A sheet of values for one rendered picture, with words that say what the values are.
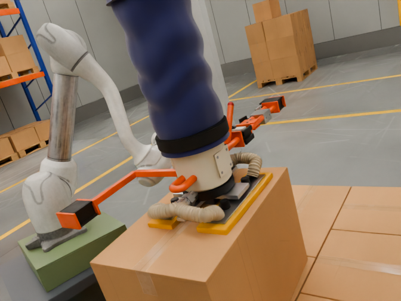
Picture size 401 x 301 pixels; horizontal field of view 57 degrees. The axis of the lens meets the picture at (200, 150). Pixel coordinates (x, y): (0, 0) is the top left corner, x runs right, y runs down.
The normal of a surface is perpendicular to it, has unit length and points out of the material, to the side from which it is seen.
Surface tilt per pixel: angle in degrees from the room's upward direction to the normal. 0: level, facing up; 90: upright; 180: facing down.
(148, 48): 77
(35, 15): 90
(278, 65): 90
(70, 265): 90
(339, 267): 0
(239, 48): 90
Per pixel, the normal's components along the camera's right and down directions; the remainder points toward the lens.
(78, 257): 0.59, 0.09
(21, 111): 0.82, -0.05
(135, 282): -0.49, 0.40
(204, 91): 0.62, -0.18
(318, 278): -0.26, -0.92
